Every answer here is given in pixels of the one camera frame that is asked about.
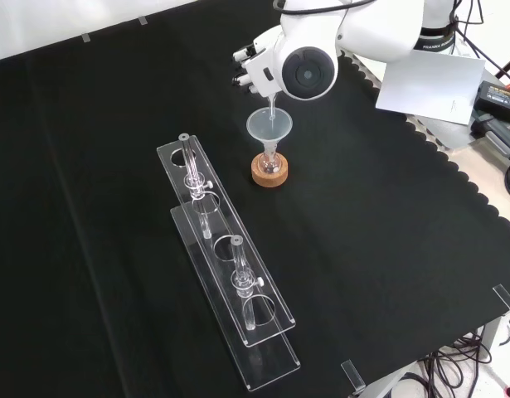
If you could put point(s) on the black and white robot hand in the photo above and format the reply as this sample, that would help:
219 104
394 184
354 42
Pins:
243 56

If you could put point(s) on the clear weighing funnel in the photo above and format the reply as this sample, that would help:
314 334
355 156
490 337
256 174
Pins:
272 108

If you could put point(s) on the clear plastic funnel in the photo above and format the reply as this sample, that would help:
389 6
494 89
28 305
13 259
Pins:
263 128

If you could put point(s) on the small round-bottom glass flask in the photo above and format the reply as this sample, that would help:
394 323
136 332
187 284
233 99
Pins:
268 163

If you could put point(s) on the clear acrylic funnel stand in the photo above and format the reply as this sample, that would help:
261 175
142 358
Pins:
229 265

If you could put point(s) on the white paper sheet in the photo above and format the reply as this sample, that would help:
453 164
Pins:
433 87

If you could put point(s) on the black bench cloth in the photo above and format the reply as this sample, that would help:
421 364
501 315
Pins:
113 207

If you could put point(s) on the grey perforated plate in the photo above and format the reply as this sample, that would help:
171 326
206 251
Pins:
445 134

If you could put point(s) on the black power adapter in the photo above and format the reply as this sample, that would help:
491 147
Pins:
499 97

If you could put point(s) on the grey hand tool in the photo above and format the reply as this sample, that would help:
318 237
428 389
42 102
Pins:
497 134

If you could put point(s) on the red and black tripod leg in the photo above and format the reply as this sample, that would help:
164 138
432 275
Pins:
509 68

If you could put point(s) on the clear cloth clip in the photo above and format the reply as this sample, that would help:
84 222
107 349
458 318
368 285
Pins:
353 375
505 299

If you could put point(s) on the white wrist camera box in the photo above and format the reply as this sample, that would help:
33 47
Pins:
260 72

